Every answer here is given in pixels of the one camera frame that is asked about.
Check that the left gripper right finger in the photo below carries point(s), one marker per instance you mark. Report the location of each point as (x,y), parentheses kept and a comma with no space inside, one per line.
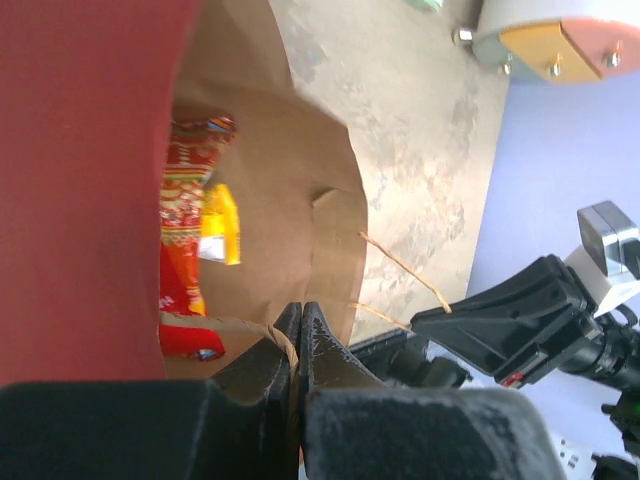
(345,410)

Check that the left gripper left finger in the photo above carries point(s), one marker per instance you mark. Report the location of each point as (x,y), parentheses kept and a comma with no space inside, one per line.
(257,416)

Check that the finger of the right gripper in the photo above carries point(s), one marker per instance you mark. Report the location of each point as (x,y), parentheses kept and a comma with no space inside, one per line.
(402,359)

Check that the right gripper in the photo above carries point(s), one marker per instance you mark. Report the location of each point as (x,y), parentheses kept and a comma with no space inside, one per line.
(520,330)

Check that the yellow snack packet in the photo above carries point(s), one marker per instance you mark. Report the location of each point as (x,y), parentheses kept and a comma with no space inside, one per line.
(220,227)

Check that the large red snack bag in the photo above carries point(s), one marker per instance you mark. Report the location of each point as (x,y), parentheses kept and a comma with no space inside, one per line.
(194,148)

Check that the red paper bag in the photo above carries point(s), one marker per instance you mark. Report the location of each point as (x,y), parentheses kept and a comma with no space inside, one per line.
(88,91)

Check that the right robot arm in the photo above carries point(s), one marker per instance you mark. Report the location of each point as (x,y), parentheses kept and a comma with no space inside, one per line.
(610,359)

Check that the round pastel drawer cabinet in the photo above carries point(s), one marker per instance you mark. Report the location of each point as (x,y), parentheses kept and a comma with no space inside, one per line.
(558,42)

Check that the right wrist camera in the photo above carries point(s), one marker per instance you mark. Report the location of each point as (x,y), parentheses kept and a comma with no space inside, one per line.
(607,261)

